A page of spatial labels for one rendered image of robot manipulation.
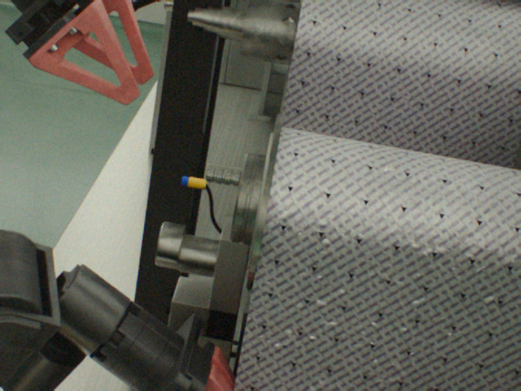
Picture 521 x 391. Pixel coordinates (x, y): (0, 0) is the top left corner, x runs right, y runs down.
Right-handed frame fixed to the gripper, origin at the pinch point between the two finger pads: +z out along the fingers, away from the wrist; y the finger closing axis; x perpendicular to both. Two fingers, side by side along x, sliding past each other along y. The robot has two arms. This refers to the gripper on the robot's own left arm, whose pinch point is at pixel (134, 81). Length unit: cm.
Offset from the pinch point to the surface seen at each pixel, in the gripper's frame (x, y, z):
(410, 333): 4.7, 4.8, 28.7
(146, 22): -157, -549, 12
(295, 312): -1.2, 5.0, 21.6
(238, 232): -1.3, 2.2, 14.3
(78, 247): -43, -55, 17
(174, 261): -9.4, -2.7, 14.2
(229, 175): 0.8, 0.3, 10.6
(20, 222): -151, -240, 27
